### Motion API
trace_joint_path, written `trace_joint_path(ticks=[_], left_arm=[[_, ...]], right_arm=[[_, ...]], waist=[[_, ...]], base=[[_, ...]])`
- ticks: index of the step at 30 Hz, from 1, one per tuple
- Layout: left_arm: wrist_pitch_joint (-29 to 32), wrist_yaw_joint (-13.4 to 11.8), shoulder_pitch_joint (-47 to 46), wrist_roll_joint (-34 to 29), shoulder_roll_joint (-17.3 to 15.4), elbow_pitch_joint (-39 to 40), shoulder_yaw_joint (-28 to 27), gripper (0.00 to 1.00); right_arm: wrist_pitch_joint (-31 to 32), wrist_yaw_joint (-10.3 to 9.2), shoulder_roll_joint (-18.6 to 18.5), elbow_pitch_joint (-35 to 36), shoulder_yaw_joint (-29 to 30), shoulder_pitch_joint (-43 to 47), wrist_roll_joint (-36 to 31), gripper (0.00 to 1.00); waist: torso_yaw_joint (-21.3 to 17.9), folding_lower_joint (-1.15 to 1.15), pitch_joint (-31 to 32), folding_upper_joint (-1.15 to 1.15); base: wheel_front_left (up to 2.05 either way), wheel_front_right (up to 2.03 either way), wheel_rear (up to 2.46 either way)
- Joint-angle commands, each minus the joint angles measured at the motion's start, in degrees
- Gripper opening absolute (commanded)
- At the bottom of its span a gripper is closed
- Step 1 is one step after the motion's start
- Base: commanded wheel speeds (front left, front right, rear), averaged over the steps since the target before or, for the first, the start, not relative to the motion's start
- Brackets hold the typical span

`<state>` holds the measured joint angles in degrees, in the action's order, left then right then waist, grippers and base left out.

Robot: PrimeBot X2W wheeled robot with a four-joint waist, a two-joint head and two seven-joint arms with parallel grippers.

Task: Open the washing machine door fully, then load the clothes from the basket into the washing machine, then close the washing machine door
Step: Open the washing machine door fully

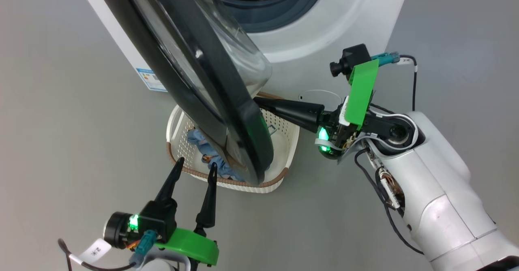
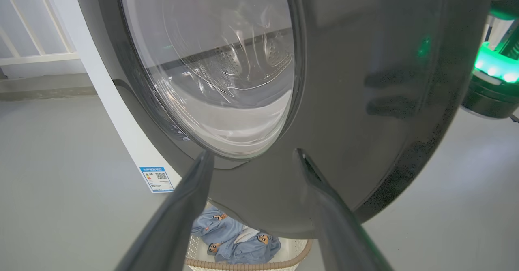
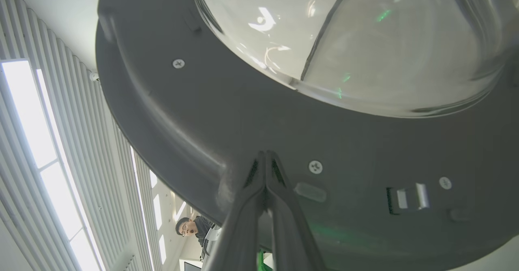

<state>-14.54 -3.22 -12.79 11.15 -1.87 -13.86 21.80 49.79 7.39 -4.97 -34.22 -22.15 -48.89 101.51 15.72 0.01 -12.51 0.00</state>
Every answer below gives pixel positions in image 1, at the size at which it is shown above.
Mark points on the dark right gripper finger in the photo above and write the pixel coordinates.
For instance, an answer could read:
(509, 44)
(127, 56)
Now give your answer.
(312, 121)
(300, 107)

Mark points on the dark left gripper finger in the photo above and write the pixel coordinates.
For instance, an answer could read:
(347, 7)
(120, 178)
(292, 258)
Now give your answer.
(170, 186)
(209, 206)

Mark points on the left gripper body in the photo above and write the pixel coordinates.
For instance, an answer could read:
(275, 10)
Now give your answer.
(119, 230)

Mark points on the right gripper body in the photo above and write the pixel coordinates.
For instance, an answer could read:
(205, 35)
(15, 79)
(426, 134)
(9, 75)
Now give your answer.
(336, 133)

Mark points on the blue cartoon print garment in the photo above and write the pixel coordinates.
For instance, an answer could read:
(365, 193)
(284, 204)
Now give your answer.
(198, 141)

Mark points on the black round glass washer door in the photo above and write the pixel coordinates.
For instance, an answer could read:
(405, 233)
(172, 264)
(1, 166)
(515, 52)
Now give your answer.
(243, 121)

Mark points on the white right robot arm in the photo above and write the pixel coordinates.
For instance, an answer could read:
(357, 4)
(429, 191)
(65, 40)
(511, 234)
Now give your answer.
(438, 190)

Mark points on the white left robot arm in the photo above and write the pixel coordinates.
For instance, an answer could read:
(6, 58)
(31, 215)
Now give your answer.
(162, 266)

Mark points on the cream perforated laundry basket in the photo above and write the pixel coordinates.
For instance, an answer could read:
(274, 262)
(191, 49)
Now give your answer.
(284, 141)

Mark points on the white front-load washing machine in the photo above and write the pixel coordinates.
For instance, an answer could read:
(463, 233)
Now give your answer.
(324, 40)

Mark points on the grey rubber door gasket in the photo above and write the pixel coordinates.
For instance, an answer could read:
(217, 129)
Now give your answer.
(284, 11)

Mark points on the round washer filter cover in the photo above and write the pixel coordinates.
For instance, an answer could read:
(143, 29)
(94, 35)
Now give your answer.
(324, 91)

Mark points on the blue energy label sticker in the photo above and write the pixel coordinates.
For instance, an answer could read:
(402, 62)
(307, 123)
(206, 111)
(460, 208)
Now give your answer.
(152, 80)

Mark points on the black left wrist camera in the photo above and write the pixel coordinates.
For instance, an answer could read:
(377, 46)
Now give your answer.
(160, 218)

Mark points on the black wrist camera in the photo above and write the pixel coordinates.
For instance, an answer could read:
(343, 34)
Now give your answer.
(160, 218)
(354, 58)

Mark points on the green left camera mount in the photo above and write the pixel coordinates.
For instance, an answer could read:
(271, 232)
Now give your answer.
(190, 242)

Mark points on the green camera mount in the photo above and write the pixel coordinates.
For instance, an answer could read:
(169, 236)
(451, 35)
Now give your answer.
(190, 242)
(363, 92)

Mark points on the green right camera mount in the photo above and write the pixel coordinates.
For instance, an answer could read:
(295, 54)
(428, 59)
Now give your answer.
(363, 92)

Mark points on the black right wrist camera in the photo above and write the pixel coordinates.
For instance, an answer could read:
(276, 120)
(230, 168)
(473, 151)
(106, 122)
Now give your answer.
(354, 58)

